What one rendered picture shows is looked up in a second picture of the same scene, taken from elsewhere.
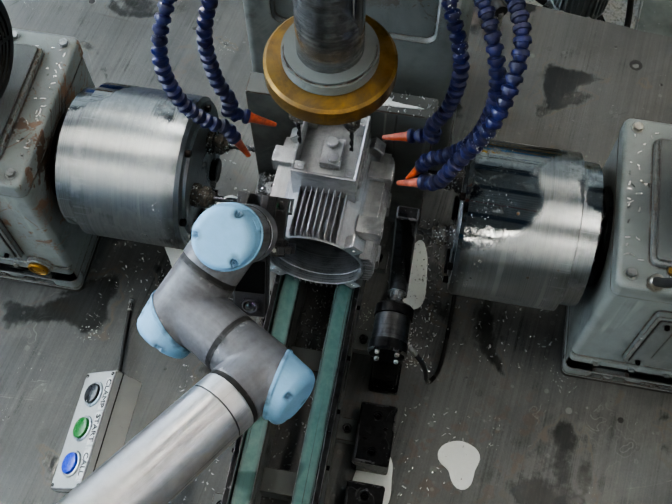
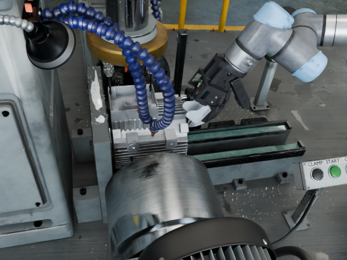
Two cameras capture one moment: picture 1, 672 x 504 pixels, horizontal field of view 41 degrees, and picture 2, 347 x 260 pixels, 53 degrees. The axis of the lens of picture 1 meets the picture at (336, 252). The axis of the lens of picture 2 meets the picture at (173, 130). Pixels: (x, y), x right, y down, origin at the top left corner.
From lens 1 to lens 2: 132 cm
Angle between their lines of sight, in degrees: 62
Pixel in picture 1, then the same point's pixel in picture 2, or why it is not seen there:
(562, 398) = not seen: hidden behind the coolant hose
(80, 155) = (207, 212)
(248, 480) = (279, 147)
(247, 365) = (313, 16)
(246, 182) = (105, 236)
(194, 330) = (313, 37)
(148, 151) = (184, 169)
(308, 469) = (259, 129)
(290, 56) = (142, 31)
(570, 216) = not seen: hidden behind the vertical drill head
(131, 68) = not seen: outside the picture
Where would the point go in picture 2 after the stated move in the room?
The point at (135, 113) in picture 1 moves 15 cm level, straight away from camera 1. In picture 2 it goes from (160, 185) to (97, 232)
